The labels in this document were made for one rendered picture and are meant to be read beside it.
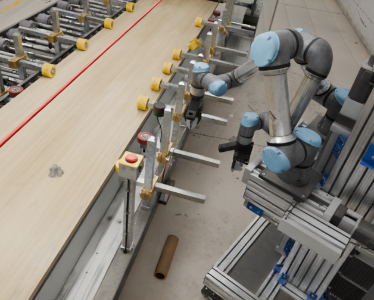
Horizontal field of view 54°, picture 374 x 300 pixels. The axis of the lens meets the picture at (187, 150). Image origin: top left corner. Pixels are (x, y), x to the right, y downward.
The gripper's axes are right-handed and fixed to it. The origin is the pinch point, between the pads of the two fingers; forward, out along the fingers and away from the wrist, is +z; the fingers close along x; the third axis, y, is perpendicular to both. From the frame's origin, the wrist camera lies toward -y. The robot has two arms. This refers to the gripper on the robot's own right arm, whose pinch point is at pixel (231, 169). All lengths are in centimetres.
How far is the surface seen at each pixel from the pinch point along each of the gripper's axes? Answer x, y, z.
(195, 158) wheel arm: -1.7, -19.9, -2.9
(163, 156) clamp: -8.1, -35.5, -4.0
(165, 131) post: -6.0, -36.3, -18.3
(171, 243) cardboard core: 0, -25, 75
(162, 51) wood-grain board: 107, -72, -7
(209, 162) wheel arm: -1.7, -12.1, -2.2
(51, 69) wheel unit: 33, -121, -13
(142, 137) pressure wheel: -2, -50, -8
